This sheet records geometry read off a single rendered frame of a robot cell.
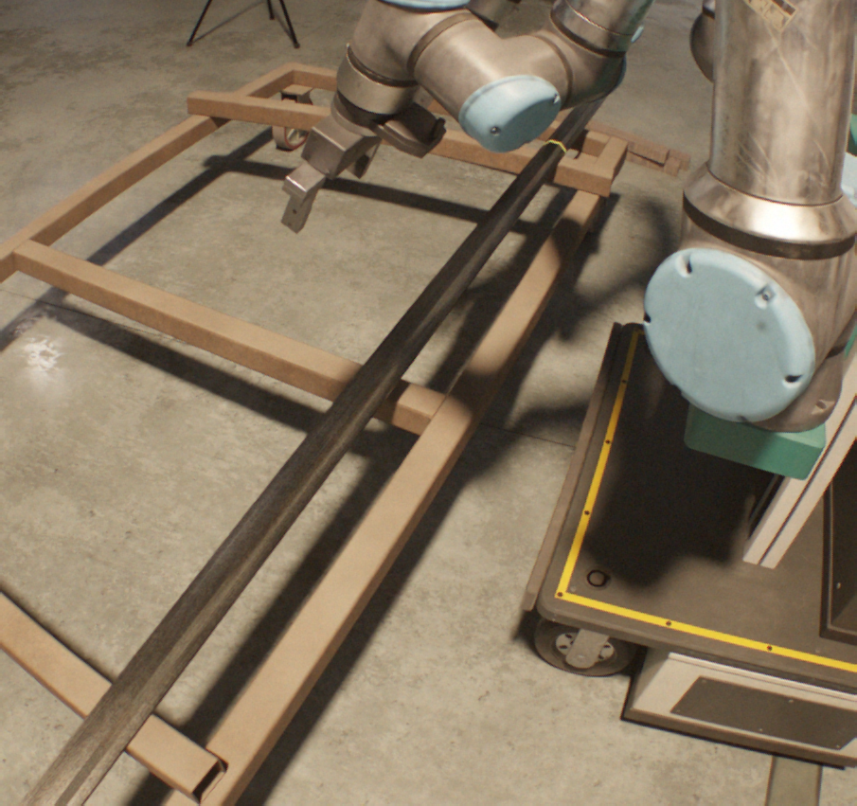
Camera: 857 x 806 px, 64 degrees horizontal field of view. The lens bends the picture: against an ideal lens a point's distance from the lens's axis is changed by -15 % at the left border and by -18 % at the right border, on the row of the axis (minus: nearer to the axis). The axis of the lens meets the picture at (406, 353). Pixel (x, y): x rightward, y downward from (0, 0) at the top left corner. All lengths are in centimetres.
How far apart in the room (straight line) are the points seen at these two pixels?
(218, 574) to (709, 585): 70
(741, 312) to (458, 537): 108
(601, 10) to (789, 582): 88
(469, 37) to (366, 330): 132
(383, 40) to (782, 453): 59
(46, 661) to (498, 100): 84
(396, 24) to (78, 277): 114
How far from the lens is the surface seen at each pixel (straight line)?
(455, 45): 73
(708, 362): 61
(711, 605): 118
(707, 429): 84
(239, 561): 105
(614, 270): 233
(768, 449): 86
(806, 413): 84
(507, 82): 71
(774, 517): 117
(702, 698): 126
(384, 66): 80
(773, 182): 56
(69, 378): 196
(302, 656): 106
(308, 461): 115
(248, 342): 148
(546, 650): 137
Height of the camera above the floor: 124
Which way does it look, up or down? 41 degrees down
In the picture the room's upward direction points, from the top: 4 degrees clockwise
